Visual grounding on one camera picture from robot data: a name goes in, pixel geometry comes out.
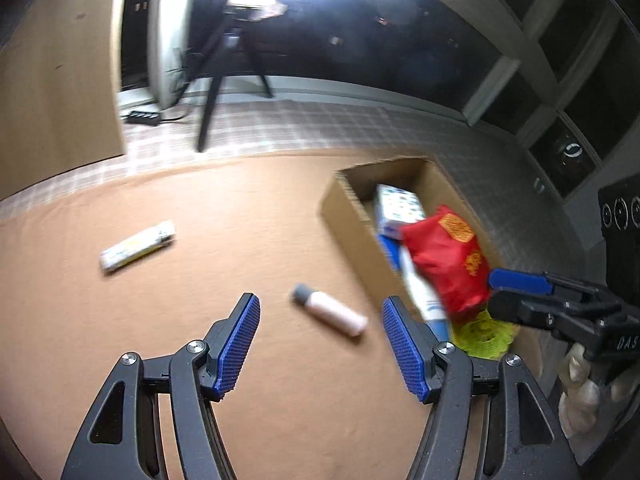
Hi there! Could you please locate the white window frame post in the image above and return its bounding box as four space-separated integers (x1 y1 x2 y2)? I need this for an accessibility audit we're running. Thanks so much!
149 0 202 112

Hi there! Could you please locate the pink tube with grey cap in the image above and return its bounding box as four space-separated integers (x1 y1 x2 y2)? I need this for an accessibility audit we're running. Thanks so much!
290 283 370 339

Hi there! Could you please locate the white printed tissue pack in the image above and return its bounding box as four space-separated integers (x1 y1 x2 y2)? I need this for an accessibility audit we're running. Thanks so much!
375 184 427 239

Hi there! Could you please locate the blue phone stand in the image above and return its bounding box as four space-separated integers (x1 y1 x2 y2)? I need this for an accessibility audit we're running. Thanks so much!
376 234 402 272

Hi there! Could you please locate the white bottle with blue cap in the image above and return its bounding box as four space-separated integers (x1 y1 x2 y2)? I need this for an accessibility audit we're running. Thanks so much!
397 245 452 342

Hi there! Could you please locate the white slim tube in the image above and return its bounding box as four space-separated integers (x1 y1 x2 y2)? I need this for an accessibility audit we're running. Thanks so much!
99 219 177 274

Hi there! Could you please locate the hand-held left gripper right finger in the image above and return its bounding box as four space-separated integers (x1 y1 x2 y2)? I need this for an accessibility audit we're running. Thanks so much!
382 296 583 480

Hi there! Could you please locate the black power strip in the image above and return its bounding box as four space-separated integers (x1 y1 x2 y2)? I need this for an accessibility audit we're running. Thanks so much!
124 109 163 126

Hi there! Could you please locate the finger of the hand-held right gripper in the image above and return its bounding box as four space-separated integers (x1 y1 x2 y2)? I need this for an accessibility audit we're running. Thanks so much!
489 287 557 332
487 267 557 297

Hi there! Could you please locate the person's right hand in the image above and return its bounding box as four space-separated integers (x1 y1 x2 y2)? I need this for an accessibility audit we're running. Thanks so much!
556 342 640 437

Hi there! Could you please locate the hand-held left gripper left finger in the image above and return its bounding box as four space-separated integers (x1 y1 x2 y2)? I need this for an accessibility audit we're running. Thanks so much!
60 292 262 480

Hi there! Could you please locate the brown cardboard box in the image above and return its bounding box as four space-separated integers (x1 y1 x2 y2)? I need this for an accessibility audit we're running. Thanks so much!
320 157 507 357

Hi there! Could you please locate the yellow shuttlecock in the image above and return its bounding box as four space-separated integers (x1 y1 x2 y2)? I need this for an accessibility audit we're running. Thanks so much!
451 309 522 361

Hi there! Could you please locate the black tripod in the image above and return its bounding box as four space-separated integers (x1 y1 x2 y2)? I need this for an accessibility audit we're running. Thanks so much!
171 4 274 154

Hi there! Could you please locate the large light wooden board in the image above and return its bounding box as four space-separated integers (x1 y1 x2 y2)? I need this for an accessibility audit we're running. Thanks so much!
0 0 127 202

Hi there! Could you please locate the red plastic bag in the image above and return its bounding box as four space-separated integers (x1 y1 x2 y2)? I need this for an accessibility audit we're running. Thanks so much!
400 204 492 317

